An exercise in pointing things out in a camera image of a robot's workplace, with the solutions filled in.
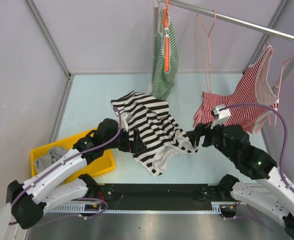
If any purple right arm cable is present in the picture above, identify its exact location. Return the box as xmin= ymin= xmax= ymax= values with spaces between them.
xmin=219 ymin=102 xmax=294 ymax=232

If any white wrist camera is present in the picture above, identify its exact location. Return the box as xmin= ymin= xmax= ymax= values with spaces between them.
xmin=121 ymin=112 xmax=133 ymax=132
xmin=210 ymin=104 xmax=231 ymax=129

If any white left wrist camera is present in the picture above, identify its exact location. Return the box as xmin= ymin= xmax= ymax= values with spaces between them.
xmin=121 ymin=112 xmax=133 ymax=132

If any red white striped tank top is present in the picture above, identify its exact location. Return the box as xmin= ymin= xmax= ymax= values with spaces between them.
xmin=192 ymin=44 xmax=280 ymax=136

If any white slotted cable duct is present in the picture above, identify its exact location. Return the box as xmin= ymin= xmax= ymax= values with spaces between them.
xmin=49 ymin=199 xmax=240 ymax=214

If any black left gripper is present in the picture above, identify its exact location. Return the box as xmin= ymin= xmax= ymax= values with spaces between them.
xmin=103 ymin=125 xmax=146 ymax=154

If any orange plastic hanger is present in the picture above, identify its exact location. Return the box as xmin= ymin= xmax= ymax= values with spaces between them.
xmin=162 ymin=0 xmax=170 ymax=72

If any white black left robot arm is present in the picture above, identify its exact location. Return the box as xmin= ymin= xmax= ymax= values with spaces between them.
xmin=6 ymin=118 xmax=147 ymax=230

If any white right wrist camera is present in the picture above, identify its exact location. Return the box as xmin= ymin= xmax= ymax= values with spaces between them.
xmin=210 ymin=104 xmax=231 ymax=129

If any black white striped tank top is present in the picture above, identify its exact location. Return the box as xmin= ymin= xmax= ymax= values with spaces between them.
xmin=111 ymin=91 xmax=198 ymax=177

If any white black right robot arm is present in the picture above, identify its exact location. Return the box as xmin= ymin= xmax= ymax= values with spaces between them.
xmin=186 ymin=123 xmax=294 ymax=240

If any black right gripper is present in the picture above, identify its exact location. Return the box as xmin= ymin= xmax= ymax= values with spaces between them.
xmin=185 ymin=117 xmax=237 ymax=162

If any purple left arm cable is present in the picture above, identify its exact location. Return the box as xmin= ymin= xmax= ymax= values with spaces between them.
xmin=8 ymin=106 xmax=125 ymax=226

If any pink hanger under red top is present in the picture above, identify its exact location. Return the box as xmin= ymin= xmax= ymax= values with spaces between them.
xmin=268 ymin=33 xmax=294 ymax=127

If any grey cloth garment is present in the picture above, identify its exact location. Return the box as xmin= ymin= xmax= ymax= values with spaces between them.
xmin=33 ymin=146 xmax=68 ymax=174

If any yellow plastic bin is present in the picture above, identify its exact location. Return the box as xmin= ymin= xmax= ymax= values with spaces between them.
xmin=30 ymin=130 xmax=115 ymax=183

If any metal clothes rail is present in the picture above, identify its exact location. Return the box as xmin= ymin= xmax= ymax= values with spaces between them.
xmin=168 ymin=0 xmax=294 ymax=42

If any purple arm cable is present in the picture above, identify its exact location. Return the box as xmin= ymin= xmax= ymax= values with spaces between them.
xmin=219 ymin=102 xmax=294 ymax=232
xmin=8 ymin=106 xmax=125 ymax=226

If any green white striped tank top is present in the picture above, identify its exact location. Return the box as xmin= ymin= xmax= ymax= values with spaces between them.
xmin=151 ymin=7 xmax=179 ymax=101

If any pink wire hanger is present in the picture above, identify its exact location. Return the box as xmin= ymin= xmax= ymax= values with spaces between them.
xmin=196 ymin=10 xmax=217 ymax=93

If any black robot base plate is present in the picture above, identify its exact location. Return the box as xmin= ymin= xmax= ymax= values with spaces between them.
xmin=69 ymin=183 xmax=240 ymax=218

